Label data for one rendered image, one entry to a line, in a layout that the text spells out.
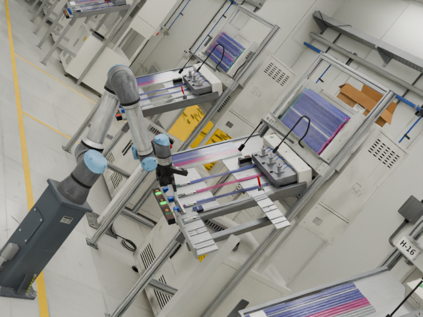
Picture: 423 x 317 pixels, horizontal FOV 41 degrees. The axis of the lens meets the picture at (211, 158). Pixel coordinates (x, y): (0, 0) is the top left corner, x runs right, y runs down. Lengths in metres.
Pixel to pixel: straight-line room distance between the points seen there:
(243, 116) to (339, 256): 1.40
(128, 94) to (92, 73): 5.00
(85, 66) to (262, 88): 3.48
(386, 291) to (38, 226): 1.58
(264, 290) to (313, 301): 1.08
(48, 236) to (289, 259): 2.88
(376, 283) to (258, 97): 2.32
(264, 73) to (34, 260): 2.43
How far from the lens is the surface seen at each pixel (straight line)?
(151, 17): 7.50
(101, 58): 7.51
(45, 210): 2.74
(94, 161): 2.65
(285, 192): 3.16
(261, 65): 4.46
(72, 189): 2.69
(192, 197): 3.15
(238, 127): 4.57
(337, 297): 2.50
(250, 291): 3.48
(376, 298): 2.54
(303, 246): 5.14
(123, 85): 2.57
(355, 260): 4.73
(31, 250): 2.79
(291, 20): 6.44
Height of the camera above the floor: 1.54
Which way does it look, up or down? 10 degrees down
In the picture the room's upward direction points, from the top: 38 degrees clockwise
